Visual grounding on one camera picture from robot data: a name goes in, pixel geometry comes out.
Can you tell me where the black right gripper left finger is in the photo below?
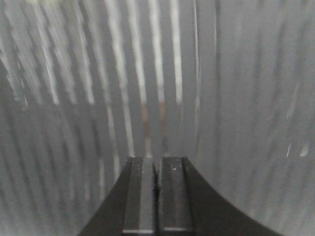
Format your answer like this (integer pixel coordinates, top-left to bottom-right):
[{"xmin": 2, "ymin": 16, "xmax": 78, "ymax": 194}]
[{"xmin": 80, "ymin": 157, "xmax": 158, "ymax": 236}]

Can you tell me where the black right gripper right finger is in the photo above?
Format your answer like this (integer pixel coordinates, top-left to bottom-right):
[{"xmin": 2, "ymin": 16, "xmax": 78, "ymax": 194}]
[{"xmin": 158, "ymin": 157, "xmax": 278, "ymax": 236}]

